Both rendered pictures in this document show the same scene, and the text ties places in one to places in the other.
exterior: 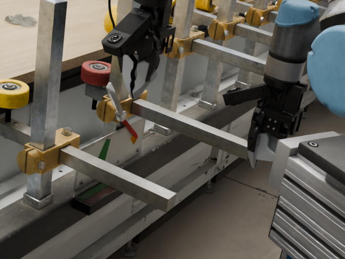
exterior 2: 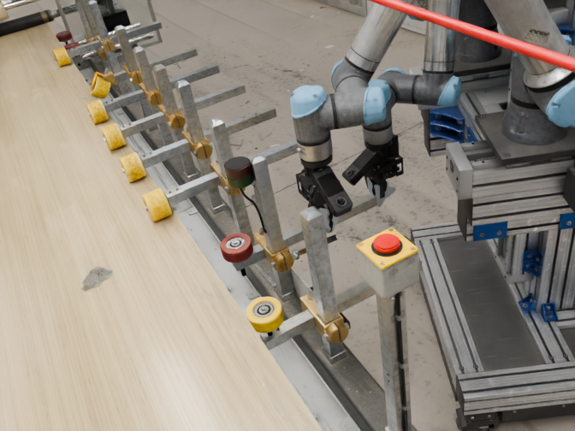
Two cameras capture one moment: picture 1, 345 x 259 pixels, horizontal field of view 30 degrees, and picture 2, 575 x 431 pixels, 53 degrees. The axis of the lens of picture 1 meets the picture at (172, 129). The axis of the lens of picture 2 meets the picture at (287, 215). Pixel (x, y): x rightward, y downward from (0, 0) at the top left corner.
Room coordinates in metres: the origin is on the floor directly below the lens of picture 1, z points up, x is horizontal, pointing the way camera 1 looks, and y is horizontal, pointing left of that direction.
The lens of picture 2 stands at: (0.55, 0.96, 1.81)
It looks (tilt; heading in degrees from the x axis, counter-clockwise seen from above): 37 degrees down; 312
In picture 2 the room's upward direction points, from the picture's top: 11 degrees counter-clockwise
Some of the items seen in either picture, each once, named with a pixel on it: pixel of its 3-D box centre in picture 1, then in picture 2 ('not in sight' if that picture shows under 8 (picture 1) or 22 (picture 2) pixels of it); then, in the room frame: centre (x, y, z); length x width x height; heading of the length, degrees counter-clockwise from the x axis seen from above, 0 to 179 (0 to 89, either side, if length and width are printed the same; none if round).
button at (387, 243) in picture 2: not in sight; (387, 245); (0.90, 0.37, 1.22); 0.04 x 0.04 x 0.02
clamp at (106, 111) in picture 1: (120, 104); (272, 250); (1.37, 0.13, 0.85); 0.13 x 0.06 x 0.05; 153
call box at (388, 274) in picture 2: not in sight; (388, 264); (0.90, 0.37, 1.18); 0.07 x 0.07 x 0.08; 63
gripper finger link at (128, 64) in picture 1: (135, 73); (318, 215); (1.23, 0.09, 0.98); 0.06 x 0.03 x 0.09; 153
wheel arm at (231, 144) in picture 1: (165, 118); (306, 230); (1.34, 0.02, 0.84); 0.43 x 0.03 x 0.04; 63
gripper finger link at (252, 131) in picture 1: (256, 130); (379, 183); (1.21, -0.17, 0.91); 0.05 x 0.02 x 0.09; 153
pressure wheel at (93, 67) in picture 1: (96, 87); (240, 258); (1.43, 0.20, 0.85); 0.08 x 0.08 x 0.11
